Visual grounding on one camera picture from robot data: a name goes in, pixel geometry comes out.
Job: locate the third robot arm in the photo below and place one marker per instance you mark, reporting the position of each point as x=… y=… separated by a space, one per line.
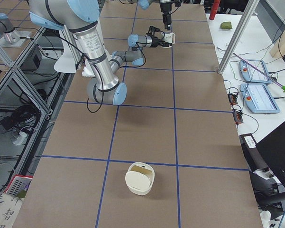
x=9 y=36

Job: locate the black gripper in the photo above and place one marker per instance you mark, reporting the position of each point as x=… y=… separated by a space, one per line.
x=154 y=42
x=166 y=9

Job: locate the cream lidded bin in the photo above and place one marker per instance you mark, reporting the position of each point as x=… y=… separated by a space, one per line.
x=140 y=178

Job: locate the far teach pendant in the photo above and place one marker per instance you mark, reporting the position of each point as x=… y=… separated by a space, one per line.
x=249 y=74

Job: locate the near teach pendant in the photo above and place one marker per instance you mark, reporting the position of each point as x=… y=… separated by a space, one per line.
x=258 y=98

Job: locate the aluminium frame post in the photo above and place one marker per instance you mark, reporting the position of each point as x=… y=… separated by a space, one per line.
x=243 y=22

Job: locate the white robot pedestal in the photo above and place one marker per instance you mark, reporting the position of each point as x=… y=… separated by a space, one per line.
x=70 y=59

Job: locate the green bean bag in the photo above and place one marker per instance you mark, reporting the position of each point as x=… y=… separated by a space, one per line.
x=227 y=25

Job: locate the teach pendant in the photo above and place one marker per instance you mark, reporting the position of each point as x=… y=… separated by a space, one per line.
x=249 y=74
x=258 y=98

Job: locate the white ceramic mug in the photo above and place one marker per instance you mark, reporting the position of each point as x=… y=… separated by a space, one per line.
x=169 y=37

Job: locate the green-tipped grabber stick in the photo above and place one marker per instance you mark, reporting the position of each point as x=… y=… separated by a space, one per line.
x=264 y=74

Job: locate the black monitor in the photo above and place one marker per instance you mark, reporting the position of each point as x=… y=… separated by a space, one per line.
x=272 y=150

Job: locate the white plastic basket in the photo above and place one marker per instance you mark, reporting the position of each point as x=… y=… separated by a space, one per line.
x=18 y=184

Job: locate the red cylinder bottle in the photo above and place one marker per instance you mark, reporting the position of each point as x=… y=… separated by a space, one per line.
x=214 y=9

